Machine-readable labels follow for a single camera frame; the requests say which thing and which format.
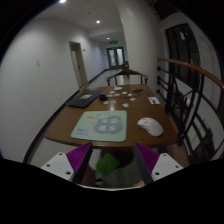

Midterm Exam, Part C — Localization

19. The wooden chair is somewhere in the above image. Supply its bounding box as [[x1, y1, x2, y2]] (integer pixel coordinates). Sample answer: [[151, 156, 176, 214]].
[[106, 69, 148, 86]]

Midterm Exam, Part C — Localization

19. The small black box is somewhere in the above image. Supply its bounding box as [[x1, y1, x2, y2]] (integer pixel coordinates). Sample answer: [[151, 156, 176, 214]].
[[99, 96, 107, 101]]

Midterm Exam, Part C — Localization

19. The light green mouse pad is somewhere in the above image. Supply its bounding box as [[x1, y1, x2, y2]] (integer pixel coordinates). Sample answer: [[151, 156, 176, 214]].
[[71, 110, 127, 142]]

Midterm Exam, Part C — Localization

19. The double glass door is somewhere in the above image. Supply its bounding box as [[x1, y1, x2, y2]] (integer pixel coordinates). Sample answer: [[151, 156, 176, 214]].
[[107, 47, 125, 69]]

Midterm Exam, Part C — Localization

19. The wooden stair handrail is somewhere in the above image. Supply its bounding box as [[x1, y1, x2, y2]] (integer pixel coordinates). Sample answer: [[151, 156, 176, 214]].
[[157, 57, 224, 91]]

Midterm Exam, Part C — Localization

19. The beige side door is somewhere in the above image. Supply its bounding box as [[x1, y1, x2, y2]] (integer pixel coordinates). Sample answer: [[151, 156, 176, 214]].
[[69, 42, 88, 87]]

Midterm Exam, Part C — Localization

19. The dark closed laptop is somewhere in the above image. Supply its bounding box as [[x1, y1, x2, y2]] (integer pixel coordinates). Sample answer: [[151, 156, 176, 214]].
[[68, 90, 104, 108]]

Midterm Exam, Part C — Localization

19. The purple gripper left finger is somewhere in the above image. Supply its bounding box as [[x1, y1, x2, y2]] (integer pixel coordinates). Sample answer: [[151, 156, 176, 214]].
[[41, 141, 94, 185]]

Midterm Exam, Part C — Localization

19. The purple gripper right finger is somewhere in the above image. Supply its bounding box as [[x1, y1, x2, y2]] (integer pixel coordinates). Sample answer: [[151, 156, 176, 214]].
[[132, 142, 184, 186]]

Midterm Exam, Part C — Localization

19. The black metal railing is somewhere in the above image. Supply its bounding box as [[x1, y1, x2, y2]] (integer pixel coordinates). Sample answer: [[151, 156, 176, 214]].
[[157, 65, 224, 164]]

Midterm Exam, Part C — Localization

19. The green cloth under table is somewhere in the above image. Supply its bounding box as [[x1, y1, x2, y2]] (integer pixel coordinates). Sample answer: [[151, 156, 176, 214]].
[[95, 153, 120, 176]]

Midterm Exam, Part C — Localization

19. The white card with black print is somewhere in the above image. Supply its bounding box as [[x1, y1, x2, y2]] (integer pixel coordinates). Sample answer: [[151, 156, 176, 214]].
[[148, 97, 160, 105]]

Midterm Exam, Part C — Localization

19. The white computer mouse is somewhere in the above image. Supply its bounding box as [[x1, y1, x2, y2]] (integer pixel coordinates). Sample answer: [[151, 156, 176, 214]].
[[137, 117, 164, 137]]

